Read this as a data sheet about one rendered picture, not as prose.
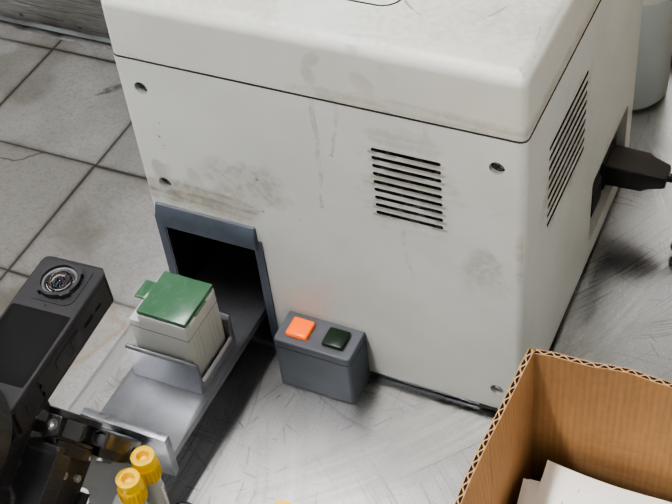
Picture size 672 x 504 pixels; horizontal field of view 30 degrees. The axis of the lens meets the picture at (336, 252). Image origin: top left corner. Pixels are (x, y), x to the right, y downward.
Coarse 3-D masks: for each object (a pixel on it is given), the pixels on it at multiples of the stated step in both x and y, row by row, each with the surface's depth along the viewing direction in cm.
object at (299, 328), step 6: (294, 318) 89; (300, 318) 89; (294, 324) 89; (300, 324) 89; (306, 324) 88; (312, 324) 88; (288, 330) 88; (294, 330) 88; (300, 330) 88; (306, 330) 88; (294, 336) 88; (300, 336) 88; (306, 336) 88
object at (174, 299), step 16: (144, 288) 85; (160, 288) 85; (176, 288) 85; (192, 288) 85; (208, 288) 84; (144, 304) 84; (160, 304) 84; (176, 304) 84; (192, 304) 84; (160, 320) 83; (176, 320) 83
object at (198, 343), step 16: (208, 304) 85; (144, 320) 84; (192, 320) 83; (208, 320) 85; (144, 336) 85; (160, 336) 85; (176, 336) 84; (192, 336) 84; (208, 336) 86; (224, 336) 88; (160, 352) 86; (176, 352) 85; (192, 352) 84; (208, 352) 87
